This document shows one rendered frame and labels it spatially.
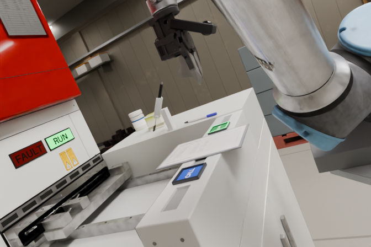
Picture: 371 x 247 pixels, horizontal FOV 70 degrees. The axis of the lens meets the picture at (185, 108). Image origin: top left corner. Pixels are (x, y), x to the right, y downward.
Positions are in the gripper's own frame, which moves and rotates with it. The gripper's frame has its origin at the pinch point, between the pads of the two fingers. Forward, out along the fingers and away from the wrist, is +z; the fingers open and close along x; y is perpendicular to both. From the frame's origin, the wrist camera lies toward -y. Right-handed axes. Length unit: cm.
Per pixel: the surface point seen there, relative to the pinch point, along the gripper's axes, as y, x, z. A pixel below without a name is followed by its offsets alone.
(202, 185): -3.5, 31.4, 14.7
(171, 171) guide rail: 25.6, -8.0, 26.5
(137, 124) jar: 53, -41, 11
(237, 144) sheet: -7.6, 17.2, 14.4
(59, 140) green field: 58, 0, 1
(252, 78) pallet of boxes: 18, -209, 29
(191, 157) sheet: 3.1, 17.9, 14.4
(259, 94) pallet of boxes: 17, -210, 48
